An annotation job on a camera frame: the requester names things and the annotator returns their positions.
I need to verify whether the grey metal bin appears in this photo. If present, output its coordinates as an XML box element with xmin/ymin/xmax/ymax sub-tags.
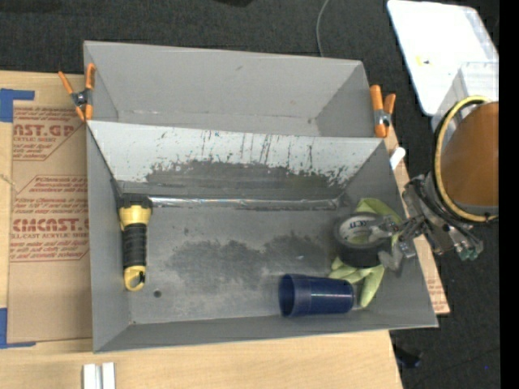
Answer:
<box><xmin>82</xmin><ymin>40</ymin><xmax>441</xmax><ymax>354</ymax></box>

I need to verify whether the black tape roll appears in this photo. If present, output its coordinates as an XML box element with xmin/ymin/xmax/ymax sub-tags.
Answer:
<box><xmin>332</xmin><ymin>212</ymin><xmax>393</xmax><ymax>269</ymax></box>

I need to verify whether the dark blue plastic cup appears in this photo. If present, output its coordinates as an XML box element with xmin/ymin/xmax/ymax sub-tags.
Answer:
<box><xmin>277</xmin><ymin>273</ymin><xmax>356</xmax><ymax>318</ymax></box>

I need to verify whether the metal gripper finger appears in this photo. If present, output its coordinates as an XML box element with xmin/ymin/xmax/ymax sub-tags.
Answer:
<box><xmin>378</xmin><ymin>241</ymin><xmax>416</xmax><ymax>275</ymax></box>
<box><xmin>374</xmin><ymin>215</ymin><xmax>425</xmax><ymax>236</ymax></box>

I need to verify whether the yellow and black flashlight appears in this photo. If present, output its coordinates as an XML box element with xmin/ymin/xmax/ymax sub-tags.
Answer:
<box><xmin>117</xmin><ymin>199</ymin><xmax>155</xmax><ymax>293</ymax></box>

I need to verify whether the brown cardboard board red print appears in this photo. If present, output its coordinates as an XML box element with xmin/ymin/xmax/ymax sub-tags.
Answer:
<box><xmin>0</xmin><ymin>70</ymin><xmax>452</xmax><ymax>350</ymax></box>

